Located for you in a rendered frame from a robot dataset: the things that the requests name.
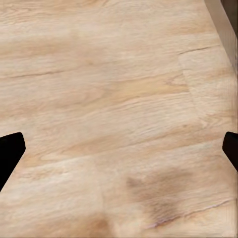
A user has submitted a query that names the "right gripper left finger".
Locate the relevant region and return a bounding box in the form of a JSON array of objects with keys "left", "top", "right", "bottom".
[{"left": 0, "top": 132, "right": 26, "bottom": 191}]

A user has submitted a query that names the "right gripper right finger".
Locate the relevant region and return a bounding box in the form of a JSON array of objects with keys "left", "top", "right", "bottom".
[{"left": 222, "top": 131, "right": 238, "bottom": 172}]

